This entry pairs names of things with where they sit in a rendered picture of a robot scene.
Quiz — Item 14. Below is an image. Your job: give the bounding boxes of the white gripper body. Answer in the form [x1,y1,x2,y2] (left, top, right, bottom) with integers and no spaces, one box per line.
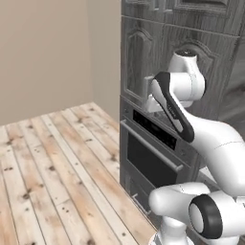
[145,94,167,114]

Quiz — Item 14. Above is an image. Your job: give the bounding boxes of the grey built-in oven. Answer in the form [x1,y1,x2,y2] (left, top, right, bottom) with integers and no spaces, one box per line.
[119,95,206,201]

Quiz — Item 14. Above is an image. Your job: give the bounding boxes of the grey wooden arched cupboard door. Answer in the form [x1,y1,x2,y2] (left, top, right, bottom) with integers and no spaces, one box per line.
[121,15,167,109]
[162,24,241,123]

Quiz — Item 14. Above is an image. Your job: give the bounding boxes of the oven door with dark window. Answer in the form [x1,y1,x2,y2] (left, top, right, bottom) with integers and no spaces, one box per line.
[120,118,193,201]

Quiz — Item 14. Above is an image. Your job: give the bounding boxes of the small grey wooden cupboard door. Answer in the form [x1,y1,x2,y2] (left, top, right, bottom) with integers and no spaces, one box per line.
[164,0,245,37]
[121,0,167,23]

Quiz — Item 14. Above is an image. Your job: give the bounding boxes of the grey drawer front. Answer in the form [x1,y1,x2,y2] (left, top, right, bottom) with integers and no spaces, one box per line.
[120,173,162,226]

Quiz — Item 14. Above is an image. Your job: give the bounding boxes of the silver oven door handle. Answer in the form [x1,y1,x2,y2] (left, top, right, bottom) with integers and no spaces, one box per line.
[120,120,185,173]

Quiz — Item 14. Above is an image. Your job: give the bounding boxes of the silver drawer handle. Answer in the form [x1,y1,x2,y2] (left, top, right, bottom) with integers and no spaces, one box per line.
[131,191,153,215]

